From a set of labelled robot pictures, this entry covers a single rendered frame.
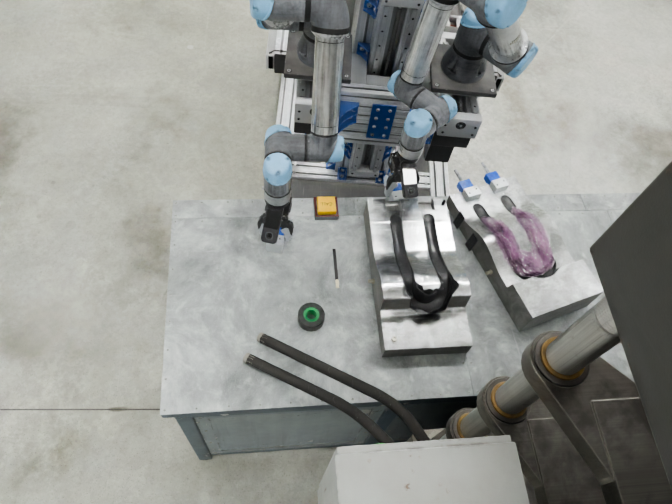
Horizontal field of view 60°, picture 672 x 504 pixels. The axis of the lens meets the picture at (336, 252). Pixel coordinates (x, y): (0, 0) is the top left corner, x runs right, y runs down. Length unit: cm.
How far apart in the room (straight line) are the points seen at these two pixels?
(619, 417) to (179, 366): 115
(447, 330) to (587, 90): 248
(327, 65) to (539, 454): 102
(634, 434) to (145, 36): 332
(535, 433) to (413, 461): 35
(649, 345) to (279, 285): 127
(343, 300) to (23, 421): 144
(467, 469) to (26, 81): 316
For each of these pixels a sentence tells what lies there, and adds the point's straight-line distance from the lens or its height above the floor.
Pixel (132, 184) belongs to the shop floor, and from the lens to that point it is 306.
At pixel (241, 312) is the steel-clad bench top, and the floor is 80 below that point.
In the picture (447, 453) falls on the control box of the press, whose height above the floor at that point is 147.
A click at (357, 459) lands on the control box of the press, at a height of 147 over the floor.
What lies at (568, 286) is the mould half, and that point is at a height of 91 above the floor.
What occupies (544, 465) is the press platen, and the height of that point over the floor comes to 129.
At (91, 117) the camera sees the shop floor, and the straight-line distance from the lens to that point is 339.
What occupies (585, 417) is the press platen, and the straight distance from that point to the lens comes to 103.
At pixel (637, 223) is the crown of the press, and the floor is 191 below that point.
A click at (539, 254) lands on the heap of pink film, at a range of 193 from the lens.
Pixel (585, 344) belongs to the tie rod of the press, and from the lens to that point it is 93.
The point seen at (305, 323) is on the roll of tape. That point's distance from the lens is 172.
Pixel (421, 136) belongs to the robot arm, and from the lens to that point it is 172.
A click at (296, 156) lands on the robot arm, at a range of 163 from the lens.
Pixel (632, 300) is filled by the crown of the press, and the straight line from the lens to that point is 74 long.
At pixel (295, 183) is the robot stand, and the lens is 274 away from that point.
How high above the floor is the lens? 242
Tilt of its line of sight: 60 degrees down
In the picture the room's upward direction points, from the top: 11 degrees clockwise
